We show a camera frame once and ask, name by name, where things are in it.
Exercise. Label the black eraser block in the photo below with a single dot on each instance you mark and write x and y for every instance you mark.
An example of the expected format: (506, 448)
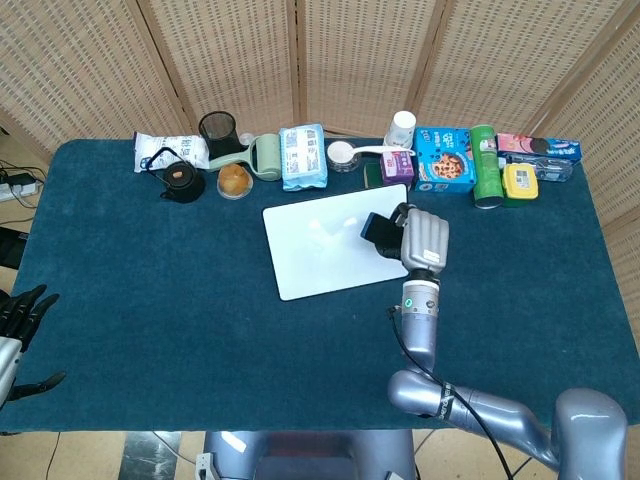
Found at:
(377, 227)

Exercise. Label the light blue tissue pack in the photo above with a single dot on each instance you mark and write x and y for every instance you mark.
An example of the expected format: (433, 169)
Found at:
(304, 157)

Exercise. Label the white plastic spoon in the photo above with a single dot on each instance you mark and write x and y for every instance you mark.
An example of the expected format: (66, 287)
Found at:
(385, 150)

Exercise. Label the woven wooden folding screen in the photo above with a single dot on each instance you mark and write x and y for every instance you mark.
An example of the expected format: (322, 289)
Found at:
(360, 60)

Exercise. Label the yellow lidded container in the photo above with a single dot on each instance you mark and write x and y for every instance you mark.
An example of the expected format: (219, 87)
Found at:
(521, 182)

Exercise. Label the clear round powder container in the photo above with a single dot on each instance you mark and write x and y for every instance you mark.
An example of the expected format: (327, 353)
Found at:
(340, 159)

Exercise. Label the grey robot torso base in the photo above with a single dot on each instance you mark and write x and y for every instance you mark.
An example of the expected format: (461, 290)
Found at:
(310, 455)

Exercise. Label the green chips can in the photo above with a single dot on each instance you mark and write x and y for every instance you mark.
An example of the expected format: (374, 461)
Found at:
(486, 165)

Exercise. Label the pink blue biscuit box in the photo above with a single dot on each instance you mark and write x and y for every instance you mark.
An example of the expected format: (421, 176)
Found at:
(540, 146)

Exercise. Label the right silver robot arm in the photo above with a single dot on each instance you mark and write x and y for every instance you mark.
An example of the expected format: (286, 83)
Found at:
(480, 405)

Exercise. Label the small dark green box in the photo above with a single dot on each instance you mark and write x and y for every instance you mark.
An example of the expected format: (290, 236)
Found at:
(372, 176)

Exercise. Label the blue cookie box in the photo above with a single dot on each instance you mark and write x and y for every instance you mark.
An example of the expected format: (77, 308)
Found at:
(445, 162)

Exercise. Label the small purple box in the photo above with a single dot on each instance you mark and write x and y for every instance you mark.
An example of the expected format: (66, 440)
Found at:
(398, 169)

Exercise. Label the white power strip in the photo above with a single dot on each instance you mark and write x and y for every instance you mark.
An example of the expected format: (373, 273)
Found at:
(20, 190)

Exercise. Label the black mesh pen holder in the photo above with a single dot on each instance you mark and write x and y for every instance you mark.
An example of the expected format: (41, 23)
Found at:
(220, 135)

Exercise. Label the white board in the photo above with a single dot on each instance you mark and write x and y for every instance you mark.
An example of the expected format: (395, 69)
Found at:
(310, 250)

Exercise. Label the white blue snack bag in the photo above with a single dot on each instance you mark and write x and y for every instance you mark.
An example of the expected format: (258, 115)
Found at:
(165, 145)

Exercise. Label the pale green lint roller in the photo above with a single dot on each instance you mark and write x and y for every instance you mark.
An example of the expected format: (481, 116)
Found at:
(267, 157)

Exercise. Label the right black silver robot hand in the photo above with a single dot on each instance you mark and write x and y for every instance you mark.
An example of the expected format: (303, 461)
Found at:
(425, 237)

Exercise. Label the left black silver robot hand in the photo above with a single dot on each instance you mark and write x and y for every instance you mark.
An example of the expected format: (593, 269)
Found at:
(10, 350)

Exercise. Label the orange fruit jelly cup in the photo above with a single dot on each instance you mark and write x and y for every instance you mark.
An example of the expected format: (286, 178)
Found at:
(233, 181)

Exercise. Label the blue fabric table mat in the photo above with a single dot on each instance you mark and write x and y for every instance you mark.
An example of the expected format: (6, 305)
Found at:
(200, 340)

